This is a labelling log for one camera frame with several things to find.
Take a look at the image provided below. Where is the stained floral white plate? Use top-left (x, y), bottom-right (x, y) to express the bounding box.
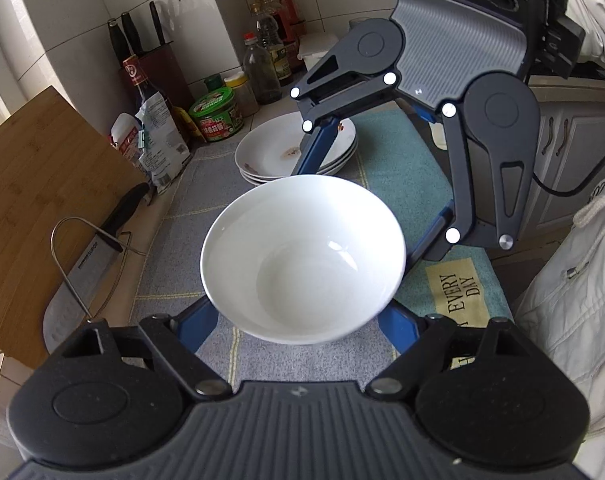
top-left (234, 112), bottom-right (359, 179)

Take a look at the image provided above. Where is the white bowl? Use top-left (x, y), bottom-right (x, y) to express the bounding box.
top-left (200, 176), bottom-right (406, 344)

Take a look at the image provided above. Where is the yellow lid spice jar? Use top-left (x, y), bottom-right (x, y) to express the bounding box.
top-left (223, 70), bottom-right (259, 117)

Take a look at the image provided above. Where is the grey teal checked towel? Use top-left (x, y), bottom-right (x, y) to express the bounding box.
top-left (126, 106), bottom-right (514, 391)

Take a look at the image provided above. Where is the clear glass oil bottle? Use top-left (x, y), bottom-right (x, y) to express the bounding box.
top-left (243, 32), bottom-right (282, 105)

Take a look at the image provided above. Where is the white seasoning box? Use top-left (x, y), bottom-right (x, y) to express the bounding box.
top-left (297, 32), bottom-right (338, 70)

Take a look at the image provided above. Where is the green lid sauce jar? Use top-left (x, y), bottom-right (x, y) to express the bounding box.
top-left (188, 87), bottom-right (245, 142)

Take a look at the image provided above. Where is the white clipped food bag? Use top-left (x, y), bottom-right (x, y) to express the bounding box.
top-left (135, 91), bottom-right (191, 193)

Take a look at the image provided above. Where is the dark knife block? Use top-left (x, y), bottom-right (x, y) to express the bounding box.
top-left (107, 1), bottom-right (194, 110)

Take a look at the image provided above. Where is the dark soy sauce bottle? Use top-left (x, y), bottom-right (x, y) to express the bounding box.
top-left (122, 55), bottom-right (168, 106)

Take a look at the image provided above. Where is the red white food bag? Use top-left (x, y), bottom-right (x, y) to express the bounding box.
top-left (110, 113), bottom-right (145, 172)

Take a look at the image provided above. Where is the wooden cutting board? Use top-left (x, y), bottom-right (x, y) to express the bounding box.
top-left (0, 87), bottom-right (145, 368)

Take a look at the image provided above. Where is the wire knife rack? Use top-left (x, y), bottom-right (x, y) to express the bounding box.
top-left (43, 216), bottom-right (145, 332)

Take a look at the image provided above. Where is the steel cleaver black handle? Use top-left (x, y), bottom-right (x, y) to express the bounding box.
top-left (42, 183), bottom-right (150, 354)

